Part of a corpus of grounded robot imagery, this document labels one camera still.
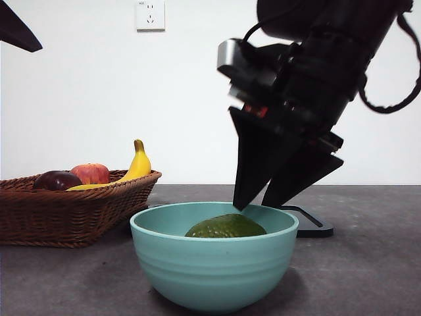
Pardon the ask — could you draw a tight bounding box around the teal bowl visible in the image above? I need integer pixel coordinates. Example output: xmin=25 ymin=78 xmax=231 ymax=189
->
xmin=129 ymin=201 xmax=300 ymax=313

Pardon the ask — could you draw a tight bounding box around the black rectangular tray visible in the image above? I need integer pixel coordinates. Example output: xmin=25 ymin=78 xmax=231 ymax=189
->
xmin=281 ymin=205 xmax=335 ymax=238

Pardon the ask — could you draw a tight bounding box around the yellow banana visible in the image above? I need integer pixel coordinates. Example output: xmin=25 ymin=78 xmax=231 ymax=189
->
xmin=65 ymin=139 xmax=152 ymax=192

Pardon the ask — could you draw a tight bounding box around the brown wicker basket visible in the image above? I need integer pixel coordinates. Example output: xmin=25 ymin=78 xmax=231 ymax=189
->
xmin=0 ymin=169 xmax=162 ymax=248

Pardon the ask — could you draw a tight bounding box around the white wall socket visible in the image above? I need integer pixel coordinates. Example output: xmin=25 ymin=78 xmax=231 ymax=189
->
xmin=136 ymin=0 xmax=166 ymax=33

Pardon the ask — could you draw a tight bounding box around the red yellow apple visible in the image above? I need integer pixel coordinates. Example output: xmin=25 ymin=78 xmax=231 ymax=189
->
xmin=70 ymin=163 xmax=111 ymax=185

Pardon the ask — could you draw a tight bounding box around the pale grey camera box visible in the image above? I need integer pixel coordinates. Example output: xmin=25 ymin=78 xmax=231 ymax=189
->
xmin=216 ymin=38 xmax=278 ymax=89

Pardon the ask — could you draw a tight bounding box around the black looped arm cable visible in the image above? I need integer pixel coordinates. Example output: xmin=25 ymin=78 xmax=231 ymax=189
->
xmin=358 ymin=5 xmax=421 ymax=115

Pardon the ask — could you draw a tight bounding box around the green avocado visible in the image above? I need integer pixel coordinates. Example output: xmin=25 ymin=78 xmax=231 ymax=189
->
xmin=184 ymin=213 xmax=267 ymax=238

